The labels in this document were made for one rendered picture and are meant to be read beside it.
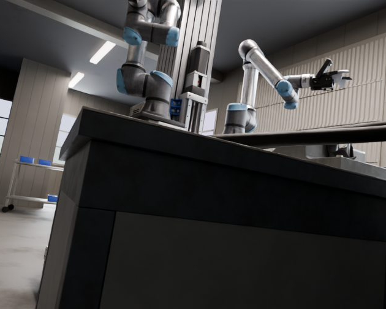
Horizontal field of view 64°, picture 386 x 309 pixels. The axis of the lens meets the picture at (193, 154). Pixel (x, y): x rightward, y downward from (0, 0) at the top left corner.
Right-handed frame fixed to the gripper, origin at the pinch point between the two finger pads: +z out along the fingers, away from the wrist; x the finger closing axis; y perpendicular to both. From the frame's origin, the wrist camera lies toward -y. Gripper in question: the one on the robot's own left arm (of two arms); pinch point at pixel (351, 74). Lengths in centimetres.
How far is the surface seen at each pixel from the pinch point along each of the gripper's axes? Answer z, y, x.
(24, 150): -640, 57, -199
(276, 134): -1, 45, 120
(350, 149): 8, 44, 70
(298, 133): 3, 44, 118
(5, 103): -783, -52, -224
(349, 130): 11, 43, 115
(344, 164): 8, 49, 92
